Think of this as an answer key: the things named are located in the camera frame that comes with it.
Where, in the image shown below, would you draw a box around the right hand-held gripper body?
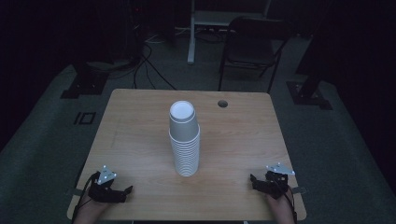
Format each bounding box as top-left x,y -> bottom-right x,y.
257,161 -> 296,201

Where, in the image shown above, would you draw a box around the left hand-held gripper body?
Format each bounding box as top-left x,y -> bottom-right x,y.
88,164 -> 125,204

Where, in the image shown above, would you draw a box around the stack of white paper cups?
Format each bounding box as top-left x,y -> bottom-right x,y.
168,100 -> 202,178

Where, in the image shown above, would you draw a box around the person's right hand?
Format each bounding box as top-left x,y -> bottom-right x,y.
265,189 -> 296,224

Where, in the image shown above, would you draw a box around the person's left hand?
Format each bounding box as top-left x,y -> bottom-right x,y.
72,199 -> 110,224

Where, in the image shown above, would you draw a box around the black folding chair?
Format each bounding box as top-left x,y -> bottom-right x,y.
217,16 -> 293,94

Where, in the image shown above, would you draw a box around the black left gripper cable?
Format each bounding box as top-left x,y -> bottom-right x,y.
71,172 -> 101,224

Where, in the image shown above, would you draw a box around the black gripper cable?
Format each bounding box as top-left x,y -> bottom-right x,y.
286,185 -> 299,224
71,172 -> 101,224

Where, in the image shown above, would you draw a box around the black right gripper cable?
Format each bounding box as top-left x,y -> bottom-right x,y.
286,185 -> 299,224

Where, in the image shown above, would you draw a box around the black stand with base plate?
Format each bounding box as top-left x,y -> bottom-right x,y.
60,61 -> 110,100
286,0 -> 333,111

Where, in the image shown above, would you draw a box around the black floor cables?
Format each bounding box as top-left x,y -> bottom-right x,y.
132,43 -> 177,91

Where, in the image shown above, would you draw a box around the white metal desk frame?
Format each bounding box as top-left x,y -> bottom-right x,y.
187,0 -> 273,65

